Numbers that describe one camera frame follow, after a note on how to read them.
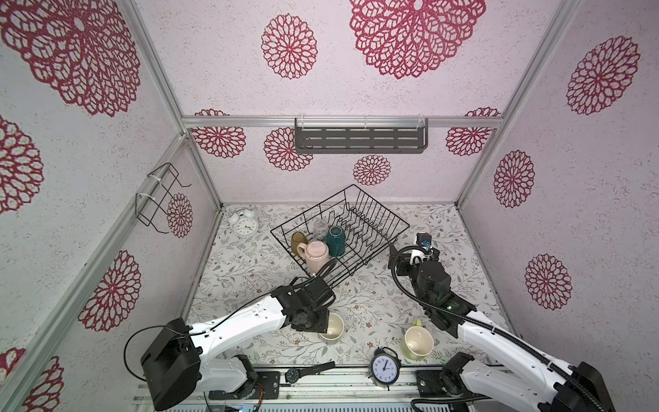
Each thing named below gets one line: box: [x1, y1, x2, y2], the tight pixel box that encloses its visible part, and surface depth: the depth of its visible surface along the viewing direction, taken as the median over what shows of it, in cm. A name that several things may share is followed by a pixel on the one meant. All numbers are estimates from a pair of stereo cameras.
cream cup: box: [318, 312, 345, 346], surface depth 78 cm
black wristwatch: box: [284, 360, 336, 384], surface depth 78 cm
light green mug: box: [401, 318, 435, 361], surface depth 79 cm
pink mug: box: [296, 240, 329, 275], surface depth 89 cm
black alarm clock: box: [368, 345, 402, 392], surface depth 76 cm
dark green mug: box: [326, 224, 346, 257], surface depth 97 cm
